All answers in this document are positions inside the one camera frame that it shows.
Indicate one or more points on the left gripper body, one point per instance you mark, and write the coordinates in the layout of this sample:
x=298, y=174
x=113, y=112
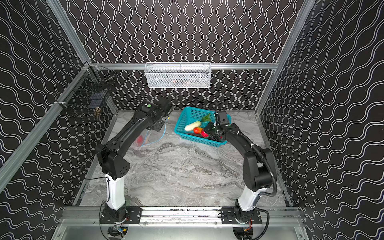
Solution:
x=157, y=121

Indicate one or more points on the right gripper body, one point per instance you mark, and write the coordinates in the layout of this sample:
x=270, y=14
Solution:
x=212, y=130

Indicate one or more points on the red orange tomato toy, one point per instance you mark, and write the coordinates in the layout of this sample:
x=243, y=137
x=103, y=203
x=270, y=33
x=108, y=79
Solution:
x=197, y=130

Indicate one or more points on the clear zip top bag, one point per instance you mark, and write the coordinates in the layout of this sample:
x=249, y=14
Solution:
x=152, y=136

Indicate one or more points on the dark red apple toy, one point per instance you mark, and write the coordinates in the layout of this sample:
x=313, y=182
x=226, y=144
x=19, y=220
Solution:
x=140, y=140

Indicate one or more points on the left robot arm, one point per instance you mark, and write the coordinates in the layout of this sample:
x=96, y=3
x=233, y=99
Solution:
x=147, y=116

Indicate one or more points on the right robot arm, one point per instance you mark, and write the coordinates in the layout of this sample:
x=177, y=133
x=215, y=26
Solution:
x=259, y=171

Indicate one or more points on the green leafy vegetable toy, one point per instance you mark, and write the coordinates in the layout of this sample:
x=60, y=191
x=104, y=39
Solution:
x=206, y=118

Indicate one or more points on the teal plastic basket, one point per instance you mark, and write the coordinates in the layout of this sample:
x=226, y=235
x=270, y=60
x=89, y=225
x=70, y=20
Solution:
x=190, y=115

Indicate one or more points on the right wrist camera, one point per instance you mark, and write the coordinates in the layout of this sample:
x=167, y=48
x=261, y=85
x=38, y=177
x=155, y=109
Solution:
x=221, y=116

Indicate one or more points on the clear wall basket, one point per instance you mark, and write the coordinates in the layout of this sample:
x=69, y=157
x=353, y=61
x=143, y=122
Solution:
x=178, y=75

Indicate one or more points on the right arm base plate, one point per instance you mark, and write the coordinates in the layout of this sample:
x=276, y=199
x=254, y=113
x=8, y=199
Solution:
x=236, y=216

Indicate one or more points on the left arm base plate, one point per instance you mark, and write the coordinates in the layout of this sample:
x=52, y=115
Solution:
x=124, y=215

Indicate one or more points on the aluminium front rail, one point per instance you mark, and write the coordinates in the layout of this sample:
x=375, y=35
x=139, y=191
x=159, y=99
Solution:
x=180, y=223

